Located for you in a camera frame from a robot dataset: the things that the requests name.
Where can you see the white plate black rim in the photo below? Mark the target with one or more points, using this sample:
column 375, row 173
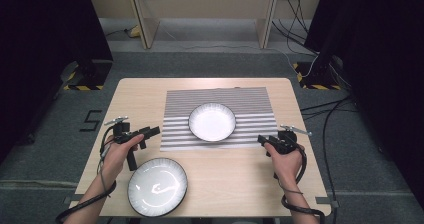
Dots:
column 156, row 187
column 212, row 122

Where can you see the beige wooden desk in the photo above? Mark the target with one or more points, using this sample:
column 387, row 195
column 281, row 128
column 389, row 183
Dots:
column 146, row 27

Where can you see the yellow object on floor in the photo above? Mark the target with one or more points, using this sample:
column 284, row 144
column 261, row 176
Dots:
column 134, row 32

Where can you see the dark curtain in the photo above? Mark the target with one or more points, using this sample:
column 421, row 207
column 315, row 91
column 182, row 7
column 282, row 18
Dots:
column 43, row 50
column 383, row 67

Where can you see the person's right hand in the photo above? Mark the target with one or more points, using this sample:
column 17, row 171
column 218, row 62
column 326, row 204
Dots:
column 288, row 167

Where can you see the black stand base hazard tape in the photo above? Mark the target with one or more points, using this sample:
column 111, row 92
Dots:
column 90, row 75
column 316, row 79

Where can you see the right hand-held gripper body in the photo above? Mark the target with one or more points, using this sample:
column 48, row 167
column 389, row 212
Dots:
column 285, row 143

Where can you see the grey striped placemat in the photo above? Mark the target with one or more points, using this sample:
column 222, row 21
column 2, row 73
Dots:
column 253, row 117

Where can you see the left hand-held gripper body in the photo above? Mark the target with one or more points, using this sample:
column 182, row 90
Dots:
column 121, row 133

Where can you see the person's left hand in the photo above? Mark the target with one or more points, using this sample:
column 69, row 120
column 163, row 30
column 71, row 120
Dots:
column 115, row 160

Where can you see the grey metal bracket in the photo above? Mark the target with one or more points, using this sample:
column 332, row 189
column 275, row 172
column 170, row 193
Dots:
column 326, row 200
column 68, row 199

